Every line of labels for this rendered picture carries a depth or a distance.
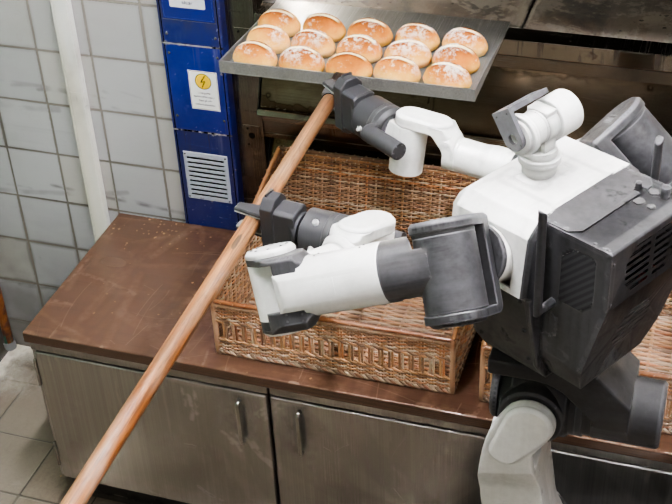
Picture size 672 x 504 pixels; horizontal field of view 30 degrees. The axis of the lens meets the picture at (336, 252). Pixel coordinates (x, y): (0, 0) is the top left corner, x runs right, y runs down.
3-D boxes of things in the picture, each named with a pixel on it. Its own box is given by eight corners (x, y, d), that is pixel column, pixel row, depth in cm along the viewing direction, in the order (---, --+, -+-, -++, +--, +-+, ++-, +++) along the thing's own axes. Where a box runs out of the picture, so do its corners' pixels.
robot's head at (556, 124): (581, 149, 186) (585, 96, 181) (537, 176, 181) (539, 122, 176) (546, 134, 190) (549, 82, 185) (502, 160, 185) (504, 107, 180)
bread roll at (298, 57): (330, 65, 265) (328, 42, 262) (320, 80, 260) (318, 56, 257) (285, 60, 268) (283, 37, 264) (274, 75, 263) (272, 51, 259)
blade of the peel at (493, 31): (474, 102, 250) (475, 89, 249) (219, 72, 265) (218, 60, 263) (510, 23, 278) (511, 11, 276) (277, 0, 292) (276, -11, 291)
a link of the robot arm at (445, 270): (405, 317, 184) (495, 303, 179) (386, 324, 175) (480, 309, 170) (391, 239, 184) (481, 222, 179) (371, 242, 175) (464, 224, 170)
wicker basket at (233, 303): (283, 235, 320) (275, 141, 304) (501, 267, 305) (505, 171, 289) (211, 355, 282) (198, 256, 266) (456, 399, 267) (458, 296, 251)
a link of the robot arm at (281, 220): (251, 207, 209) (315, 222, 205) (278, 178, 216) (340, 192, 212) (257, 268, 217) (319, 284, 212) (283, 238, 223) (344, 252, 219)
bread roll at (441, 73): (475, 83, 256) (476, 58, 253) (466, 98, 251) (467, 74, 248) (428, 76, 259) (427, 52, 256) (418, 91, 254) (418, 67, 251)
